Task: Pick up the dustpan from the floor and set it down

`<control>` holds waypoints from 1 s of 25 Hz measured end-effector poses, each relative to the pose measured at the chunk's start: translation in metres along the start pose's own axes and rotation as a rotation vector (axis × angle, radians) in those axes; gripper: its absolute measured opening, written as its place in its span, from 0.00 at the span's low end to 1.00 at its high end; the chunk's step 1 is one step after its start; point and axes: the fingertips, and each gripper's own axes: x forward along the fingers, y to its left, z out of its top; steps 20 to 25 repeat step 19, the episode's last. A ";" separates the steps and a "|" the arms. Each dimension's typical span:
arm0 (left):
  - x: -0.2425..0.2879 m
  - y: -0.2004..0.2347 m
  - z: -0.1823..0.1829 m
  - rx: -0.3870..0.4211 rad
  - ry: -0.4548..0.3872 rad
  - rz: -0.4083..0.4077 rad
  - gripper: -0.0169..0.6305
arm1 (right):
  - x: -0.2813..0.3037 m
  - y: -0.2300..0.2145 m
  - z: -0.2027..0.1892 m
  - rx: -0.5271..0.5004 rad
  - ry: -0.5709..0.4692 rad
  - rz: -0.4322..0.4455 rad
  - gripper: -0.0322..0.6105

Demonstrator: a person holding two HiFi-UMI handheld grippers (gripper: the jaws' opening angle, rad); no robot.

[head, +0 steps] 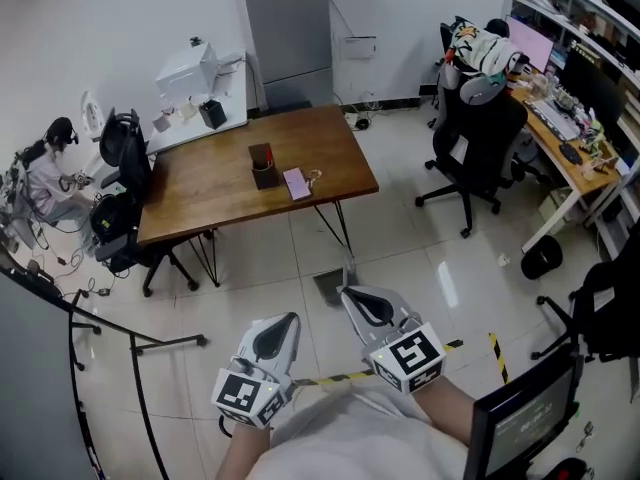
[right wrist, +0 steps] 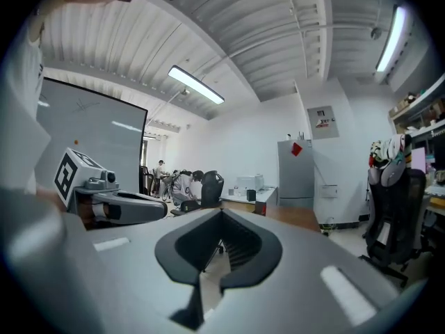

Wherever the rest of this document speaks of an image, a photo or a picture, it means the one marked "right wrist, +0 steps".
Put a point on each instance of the black bicycle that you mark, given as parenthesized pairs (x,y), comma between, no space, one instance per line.
(170,190)

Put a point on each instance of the round ceiling sensor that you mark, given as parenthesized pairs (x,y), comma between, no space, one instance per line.
(376,33)

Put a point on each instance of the colourful patterned cloth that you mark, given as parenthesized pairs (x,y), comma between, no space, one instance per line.
(391,150)

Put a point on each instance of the white microwave oven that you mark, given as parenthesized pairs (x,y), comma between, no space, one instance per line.
(248,182)

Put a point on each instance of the black grey-headrest office chair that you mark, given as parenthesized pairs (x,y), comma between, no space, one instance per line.
(400,221)

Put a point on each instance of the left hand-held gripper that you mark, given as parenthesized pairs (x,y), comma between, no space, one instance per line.
(66,176)

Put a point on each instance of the person's white shirt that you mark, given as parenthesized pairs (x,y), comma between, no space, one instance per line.
(21,117)

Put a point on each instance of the white table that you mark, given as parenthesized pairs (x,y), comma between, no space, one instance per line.
(266,195)

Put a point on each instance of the person's left forearm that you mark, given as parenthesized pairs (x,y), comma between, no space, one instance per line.
(50,200)

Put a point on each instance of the black square holder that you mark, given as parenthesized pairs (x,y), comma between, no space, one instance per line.
(251,195)

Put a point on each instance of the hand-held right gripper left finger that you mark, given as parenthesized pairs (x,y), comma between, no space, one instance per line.
(104,284)

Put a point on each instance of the grey wall electrical panel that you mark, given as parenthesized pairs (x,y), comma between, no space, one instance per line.
(323,122)

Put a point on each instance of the grey refrigerator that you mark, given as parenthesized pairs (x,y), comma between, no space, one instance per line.
(295,176)

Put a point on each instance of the white storage shelf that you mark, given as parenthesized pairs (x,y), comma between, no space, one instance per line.
(420,110)

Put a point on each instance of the whiteboard on black stand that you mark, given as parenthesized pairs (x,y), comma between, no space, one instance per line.
(90,134)

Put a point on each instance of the long ceiling light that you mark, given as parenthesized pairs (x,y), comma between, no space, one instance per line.
(391,38)
(196,83)

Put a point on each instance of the white wall box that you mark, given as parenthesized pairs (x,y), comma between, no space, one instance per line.
(329,191)

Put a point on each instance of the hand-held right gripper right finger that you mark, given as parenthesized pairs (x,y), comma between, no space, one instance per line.
(295,291)

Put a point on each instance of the pink-screen monitor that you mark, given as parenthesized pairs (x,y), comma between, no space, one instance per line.
(419,160)

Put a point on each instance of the red paper sheet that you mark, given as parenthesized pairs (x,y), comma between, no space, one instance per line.
(296,149)

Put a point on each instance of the wooden desk white frame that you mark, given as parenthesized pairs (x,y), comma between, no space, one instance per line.
(434,200)

